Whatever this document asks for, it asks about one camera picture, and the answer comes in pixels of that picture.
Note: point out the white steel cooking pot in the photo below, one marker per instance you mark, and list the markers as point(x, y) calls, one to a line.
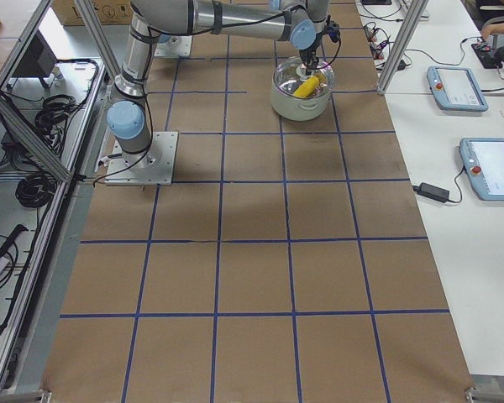
point(297, 109)

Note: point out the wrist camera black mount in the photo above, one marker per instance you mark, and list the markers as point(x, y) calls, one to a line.
point(332, 30)

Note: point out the glass pot lid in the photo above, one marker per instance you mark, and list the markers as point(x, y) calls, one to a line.
point(290, 74)

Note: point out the aluminium frame post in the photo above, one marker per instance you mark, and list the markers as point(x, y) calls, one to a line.
point(401, 42)

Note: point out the small circuit board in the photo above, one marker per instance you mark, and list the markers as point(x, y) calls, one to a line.
point(378, 39)

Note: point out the brown paper table cover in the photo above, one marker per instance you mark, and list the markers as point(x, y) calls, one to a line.
point(313, 283)

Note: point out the black power adapter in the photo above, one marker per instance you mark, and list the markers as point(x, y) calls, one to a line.
point(432, 192)

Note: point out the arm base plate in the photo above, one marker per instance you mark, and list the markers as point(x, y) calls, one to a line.
point(156, 168)
point(183, 50)

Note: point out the aluminium side frame rail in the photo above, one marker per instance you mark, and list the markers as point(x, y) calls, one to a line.
point(50, 107)

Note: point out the teach pendant tablet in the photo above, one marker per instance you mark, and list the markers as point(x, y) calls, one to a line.
point(483, 160)
point(456, 89)

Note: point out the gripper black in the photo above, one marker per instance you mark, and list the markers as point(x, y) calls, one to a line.
point(310, 54)

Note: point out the person hand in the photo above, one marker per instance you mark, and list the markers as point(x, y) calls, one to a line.
point(491, 29)

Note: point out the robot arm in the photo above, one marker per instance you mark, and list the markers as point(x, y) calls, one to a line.
point(196, 92)
point(169, 40)

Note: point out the near teach pendant tablet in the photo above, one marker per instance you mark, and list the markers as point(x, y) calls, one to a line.
point(483, 160)

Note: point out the far teach pendant tablet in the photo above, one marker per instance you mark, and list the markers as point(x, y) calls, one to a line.
point(456, 89)

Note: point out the yellow corn cob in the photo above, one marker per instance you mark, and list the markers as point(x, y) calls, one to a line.
point(307, 88)

